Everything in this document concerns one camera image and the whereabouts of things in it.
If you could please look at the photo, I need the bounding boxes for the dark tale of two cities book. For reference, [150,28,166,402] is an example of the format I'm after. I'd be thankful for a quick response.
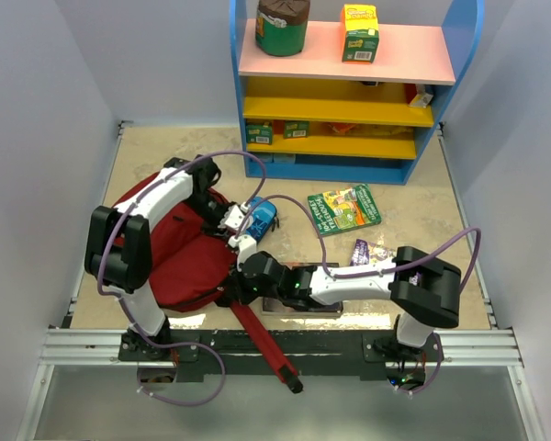
[260,261,344,319]

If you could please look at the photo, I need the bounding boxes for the red backpack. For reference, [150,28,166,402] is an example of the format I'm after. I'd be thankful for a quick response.
[111,172,304,395]

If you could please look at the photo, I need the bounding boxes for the green treehouse book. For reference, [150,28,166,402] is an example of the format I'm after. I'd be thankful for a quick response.
[307,184,382,236]

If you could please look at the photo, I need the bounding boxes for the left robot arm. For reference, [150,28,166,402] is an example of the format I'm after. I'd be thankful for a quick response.
[84,158,236,360]

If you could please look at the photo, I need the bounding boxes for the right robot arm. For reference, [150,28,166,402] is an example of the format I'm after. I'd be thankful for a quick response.
[235,246,462,361]

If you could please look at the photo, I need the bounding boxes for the blue pencil case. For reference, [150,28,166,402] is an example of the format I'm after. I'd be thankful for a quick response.
[246,201,279,243]

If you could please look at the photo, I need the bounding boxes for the small green box left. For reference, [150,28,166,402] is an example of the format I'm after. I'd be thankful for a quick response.
[245,121,274,145]

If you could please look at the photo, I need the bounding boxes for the small green box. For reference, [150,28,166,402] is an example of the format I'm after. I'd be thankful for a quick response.
[283,120,309,139]
[245,121,274,145]

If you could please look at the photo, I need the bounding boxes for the purple treehouse book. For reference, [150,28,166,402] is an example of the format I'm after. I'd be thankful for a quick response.
[350,239,396,266]

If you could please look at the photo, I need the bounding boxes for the small green box right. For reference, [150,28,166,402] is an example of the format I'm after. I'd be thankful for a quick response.
[283,120,309,139]

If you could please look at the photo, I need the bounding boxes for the blue colourful shelf unit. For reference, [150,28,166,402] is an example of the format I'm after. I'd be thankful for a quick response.
[230,1,485,185]

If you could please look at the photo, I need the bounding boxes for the orange snack packet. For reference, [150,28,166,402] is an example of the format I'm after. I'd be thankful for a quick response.
[327,122,358,135]

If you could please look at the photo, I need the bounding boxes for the green brown canister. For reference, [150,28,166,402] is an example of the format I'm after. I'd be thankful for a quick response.
[255,0,310,57]

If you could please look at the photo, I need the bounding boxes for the red white small box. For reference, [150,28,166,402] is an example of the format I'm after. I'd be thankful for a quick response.
[408,92,433,108]

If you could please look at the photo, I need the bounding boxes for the orange green box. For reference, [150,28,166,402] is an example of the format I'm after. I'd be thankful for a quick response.
[341,4,379,63]

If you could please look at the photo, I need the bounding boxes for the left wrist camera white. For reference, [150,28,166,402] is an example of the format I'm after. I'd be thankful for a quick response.
[219,203,253,232]

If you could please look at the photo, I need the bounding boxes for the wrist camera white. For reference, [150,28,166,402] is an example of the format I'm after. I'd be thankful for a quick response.
[228,234,257,266]
[219,203,253,232]

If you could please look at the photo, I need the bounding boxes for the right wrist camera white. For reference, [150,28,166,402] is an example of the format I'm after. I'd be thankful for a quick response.
[228,234,257,266]

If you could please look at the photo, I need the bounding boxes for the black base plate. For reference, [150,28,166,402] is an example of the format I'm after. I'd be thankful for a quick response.
[118,329,444,386]

